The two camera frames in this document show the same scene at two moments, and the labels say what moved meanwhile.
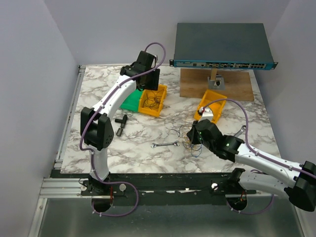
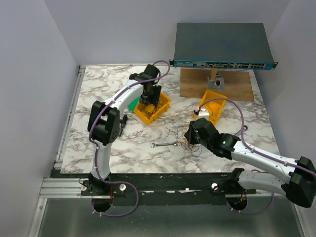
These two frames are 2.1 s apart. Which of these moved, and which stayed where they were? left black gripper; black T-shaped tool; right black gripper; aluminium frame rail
Moved: left black gripper
Stayed: aluminium frame rail; right black gripper; black T-shaped tool
